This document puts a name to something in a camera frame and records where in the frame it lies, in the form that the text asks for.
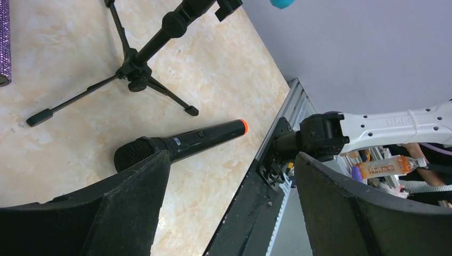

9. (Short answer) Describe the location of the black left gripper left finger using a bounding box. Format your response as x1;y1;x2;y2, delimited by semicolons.
1;151;171;255

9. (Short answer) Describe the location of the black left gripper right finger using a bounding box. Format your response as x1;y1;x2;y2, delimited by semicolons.
295;152;451;255

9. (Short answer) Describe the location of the black tripod microphone stand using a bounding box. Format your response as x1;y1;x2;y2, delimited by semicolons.
26;0;244;128

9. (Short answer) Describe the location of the purple glitter microphone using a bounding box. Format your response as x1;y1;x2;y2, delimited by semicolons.
1;0;12;87

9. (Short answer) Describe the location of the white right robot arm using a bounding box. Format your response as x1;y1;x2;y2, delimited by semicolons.
273;101;451;162

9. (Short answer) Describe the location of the orange drink bottle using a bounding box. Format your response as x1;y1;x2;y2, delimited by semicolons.
356;156;427;179

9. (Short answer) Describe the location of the black orange-tipped microphone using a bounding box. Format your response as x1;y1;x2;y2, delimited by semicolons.
114;119;248;172

